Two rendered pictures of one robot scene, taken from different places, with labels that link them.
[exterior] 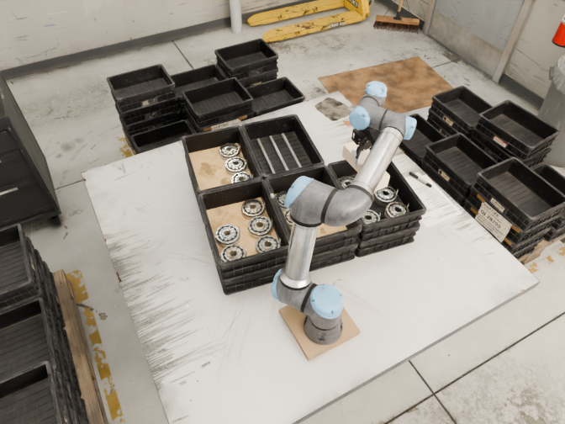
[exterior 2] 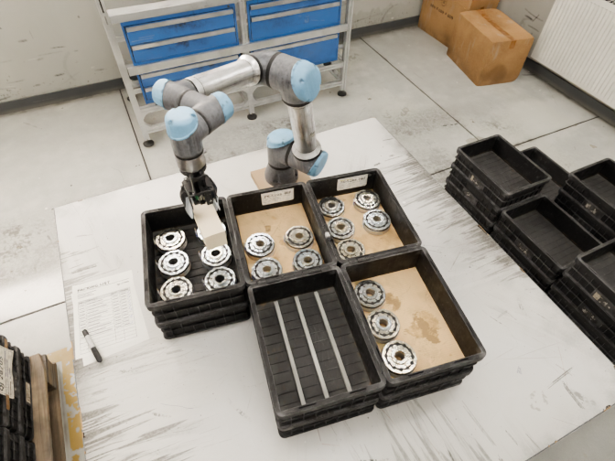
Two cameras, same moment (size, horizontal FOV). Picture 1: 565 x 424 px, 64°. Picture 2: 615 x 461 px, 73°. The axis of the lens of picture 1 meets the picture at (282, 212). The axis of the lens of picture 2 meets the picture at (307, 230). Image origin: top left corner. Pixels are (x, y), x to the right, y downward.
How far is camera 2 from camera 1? 2.22 m
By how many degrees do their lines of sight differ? 81
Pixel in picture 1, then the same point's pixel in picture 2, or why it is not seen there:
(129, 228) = (501, 284)
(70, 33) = not seen: outside the picture
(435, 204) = (97, 303)
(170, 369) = (404, 162)
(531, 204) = not seen: outside the picture
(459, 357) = not seen: hidden behind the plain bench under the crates
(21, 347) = (550, 249)
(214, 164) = (416, 338)
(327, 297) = (280, 134)
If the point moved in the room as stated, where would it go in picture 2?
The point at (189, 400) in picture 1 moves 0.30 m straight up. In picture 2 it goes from (383, 147) to (394, 93)
